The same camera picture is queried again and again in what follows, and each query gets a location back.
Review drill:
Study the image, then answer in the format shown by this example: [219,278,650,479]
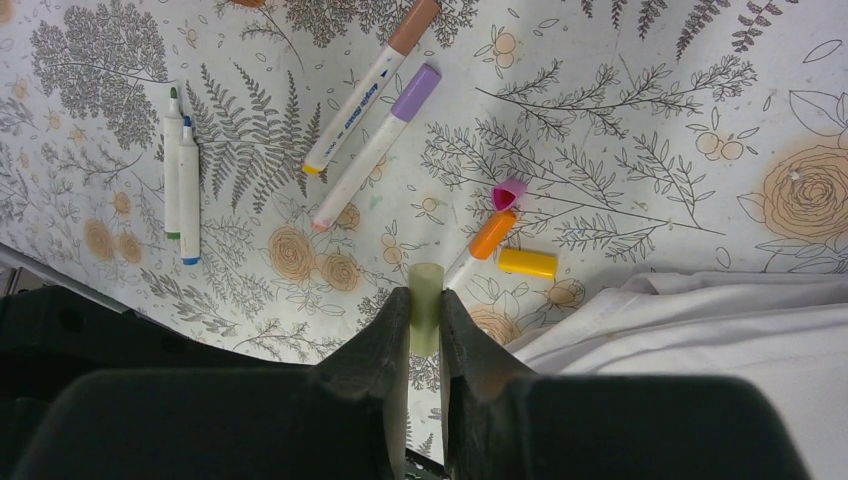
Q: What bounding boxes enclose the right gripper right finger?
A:
[440,290,808,479]

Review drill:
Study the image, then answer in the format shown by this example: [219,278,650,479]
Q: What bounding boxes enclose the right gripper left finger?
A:
[11,287,410,479]

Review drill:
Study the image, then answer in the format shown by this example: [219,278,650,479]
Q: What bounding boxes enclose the pale yellow pen cap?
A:
[408,263,444,357]

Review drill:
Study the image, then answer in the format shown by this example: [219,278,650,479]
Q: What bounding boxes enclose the white marker pen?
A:
[302,43,408,175]
[444,210,517,290]

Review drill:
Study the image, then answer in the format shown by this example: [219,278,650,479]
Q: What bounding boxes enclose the brown pen cap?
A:
[388,0,441,56]

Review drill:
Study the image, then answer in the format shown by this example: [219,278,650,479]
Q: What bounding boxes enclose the orange pen cap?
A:
[468,210,517,260]

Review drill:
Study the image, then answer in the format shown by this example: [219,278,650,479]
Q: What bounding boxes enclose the purple pen cap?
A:
[390,64,442,122]

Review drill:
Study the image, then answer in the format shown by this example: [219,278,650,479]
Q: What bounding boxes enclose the pink pen cap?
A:
[491,178,528,213]

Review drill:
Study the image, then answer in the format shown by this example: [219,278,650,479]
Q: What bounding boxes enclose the white folded cloth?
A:
[507,272,847,479]

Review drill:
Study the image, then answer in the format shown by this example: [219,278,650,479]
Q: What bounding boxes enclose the white marker blue end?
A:
[178,115,200,266]

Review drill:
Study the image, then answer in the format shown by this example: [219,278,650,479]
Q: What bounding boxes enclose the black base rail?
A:
[1,246,264,479]

